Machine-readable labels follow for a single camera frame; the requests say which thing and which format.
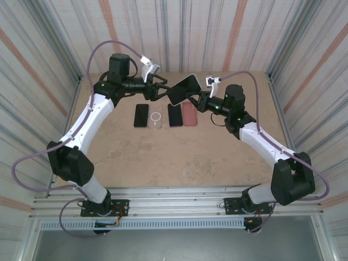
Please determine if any salmon red phone case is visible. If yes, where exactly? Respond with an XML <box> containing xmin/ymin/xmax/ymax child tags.
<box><xmin>182</xmin><ymin>102</ymin><xmax>198</xmax><ymax>127</ymax></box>

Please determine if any black smartphone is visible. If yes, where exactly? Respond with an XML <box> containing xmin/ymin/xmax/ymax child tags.
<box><xmin>167</xmin><ymin>81</ymin><xmax>195</xmax><ymax>107</ymax></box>
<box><xmin>167</xmin><ymin>104</ymin><xmax>183</xmax><ymax>128</ymax></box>

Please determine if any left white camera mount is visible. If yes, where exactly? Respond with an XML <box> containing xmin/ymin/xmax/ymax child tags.
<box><xmin>141</xmin><ymin>64</ymin><xmax>153</xmax><ymax>83</ymax></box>

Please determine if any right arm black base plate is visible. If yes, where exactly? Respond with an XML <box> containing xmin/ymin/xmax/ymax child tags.
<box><xmin>223</xmin><ymin>197</ymin><xmax>274</xmax><ymax>215</ymax></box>

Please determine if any aluminium rail frame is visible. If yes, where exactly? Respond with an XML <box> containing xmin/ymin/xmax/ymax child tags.
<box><xmin>28</xmin><ymin>185</ymin><xmax>326</xmax><ymax>219</ymax></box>

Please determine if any teal-sided smartphone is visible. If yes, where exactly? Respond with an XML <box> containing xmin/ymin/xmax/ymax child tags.
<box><xmin>133</xmin><ymin>103</ymin><xmax>150</xmax><ymax>128</ymax></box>

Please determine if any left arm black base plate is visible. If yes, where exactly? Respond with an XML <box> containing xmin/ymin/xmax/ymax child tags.
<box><xmin>80</xmin><ymin>199</ymin><xmax>130</xmax><ymax>218</ymax></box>

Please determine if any grey slotted cable tray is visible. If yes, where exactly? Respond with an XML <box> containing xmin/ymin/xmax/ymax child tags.
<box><xmin>39</xmin><ymin>219</ymin><xmax>245</xmax><ymax>231</ymax></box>

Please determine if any grey metal panel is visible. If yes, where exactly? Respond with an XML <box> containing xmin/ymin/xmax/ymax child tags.
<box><xmin>32</xmin><ymin>229</ymin><xmax>331</xmax><ymax>261</ymax></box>

